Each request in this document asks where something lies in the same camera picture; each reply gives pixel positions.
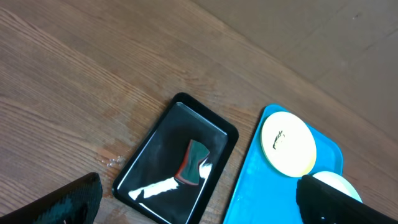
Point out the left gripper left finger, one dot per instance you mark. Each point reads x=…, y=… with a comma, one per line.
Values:
x=76, y=202

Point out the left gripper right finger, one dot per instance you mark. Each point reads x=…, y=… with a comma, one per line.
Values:
x=320, y=203

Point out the blue-rim white plate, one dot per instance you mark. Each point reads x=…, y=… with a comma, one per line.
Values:
x=339, y=183

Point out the red green sponge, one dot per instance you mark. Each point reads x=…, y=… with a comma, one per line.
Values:
x=188, y=172

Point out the teal plastic tray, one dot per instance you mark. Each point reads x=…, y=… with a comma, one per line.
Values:
x=264, y=195

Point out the black plastic tray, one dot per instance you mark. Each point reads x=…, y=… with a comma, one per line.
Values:
x=147, y=184

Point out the yellow-rim plate far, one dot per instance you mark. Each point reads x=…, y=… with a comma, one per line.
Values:
x=288, y=144

